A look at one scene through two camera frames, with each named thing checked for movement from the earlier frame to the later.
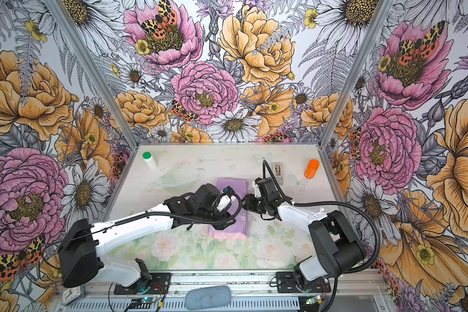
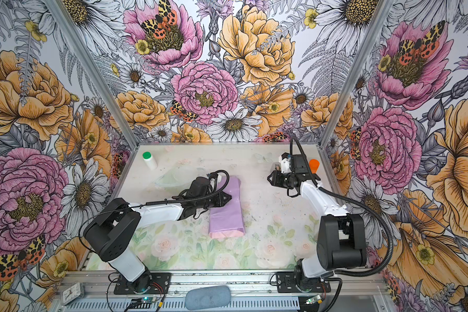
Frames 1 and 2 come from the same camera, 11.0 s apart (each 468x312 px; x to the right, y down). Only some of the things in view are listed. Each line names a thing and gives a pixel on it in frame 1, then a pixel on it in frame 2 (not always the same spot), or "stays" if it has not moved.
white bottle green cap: (149, 160) stays
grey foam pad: (207, 297) stays
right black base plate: (286, 283) stays
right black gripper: (249, 203) -> (275, 175)
